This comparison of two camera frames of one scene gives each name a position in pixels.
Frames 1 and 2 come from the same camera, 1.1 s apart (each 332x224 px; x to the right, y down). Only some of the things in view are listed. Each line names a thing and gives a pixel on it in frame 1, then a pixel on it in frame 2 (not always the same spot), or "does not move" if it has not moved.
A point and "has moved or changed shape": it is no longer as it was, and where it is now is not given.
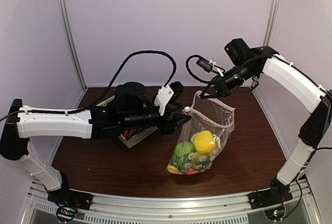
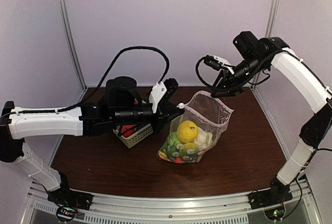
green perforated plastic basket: (130, 140) does not move
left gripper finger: (181, 119) → (175, 112)
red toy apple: (126, 133) does not move
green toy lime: (183, 149) → (173, 140)
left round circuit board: (66, 214) does not move
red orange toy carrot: (190, 171) → (179, 160)
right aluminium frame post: (274, 9) does not move
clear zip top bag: (205, 125) has moved or changed shape
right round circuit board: (275, 214) does not move
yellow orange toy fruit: (204, 142) → (187, 131)
